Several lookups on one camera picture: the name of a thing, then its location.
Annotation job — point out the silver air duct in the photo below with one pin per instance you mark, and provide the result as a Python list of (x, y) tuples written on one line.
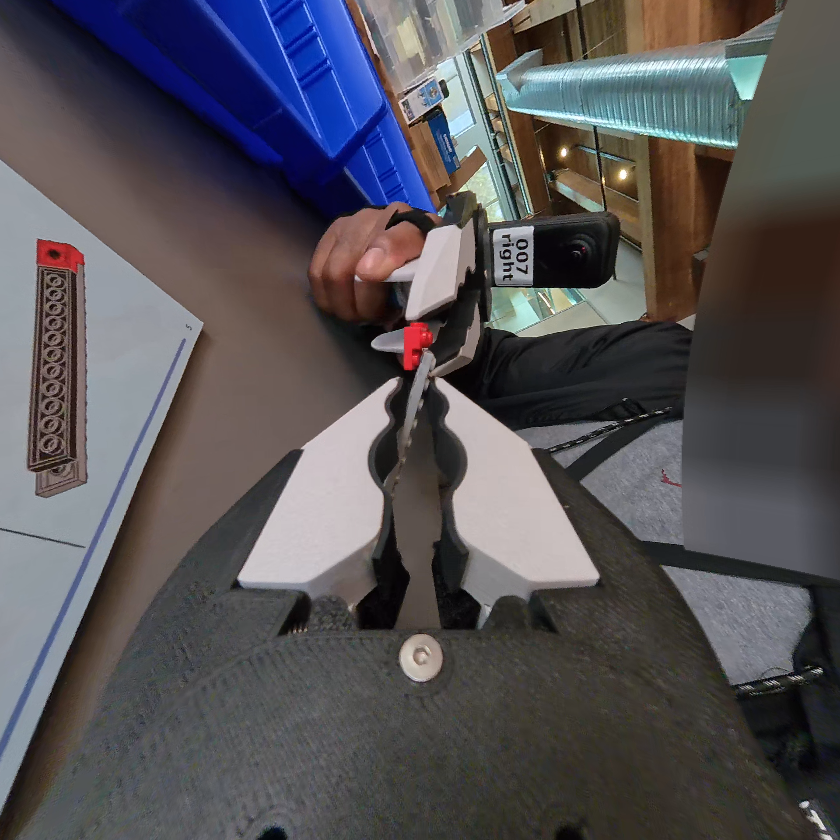
[(623, 92)]

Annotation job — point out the person's right forearm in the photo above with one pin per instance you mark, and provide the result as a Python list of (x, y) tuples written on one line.
[(577, 367)]

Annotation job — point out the long grey brick plate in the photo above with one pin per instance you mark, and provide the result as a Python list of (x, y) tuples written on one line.
[(410, 420)]

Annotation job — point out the blue plastic bin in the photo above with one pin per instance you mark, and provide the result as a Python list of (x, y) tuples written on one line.
[(394, 170), (262, 85)]

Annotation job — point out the stack of clear storage boxes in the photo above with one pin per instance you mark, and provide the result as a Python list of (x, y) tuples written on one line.
[(420, 39)]

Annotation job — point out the small red brick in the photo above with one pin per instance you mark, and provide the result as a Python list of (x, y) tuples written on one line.
[(415, 344)]

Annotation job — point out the grey desk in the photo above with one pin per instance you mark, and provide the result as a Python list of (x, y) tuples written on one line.
[(229, 262)]

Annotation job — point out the white blue small box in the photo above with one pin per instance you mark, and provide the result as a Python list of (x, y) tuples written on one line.
[(423, 98)]

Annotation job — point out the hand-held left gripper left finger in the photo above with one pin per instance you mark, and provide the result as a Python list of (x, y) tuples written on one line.
[(315, 518)]

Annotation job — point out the pale blue instruction booklet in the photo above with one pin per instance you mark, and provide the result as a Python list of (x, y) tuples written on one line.
[(118, 394)]

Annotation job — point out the dark blue small box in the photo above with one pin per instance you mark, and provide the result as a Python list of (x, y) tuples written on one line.
[(446, 141)]

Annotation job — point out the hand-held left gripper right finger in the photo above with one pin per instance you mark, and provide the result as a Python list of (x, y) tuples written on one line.
[(525, 525)]

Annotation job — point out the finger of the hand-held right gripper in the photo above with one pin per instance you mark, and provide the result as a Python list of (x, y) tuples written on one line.
[(439, 275), (463, 358)]

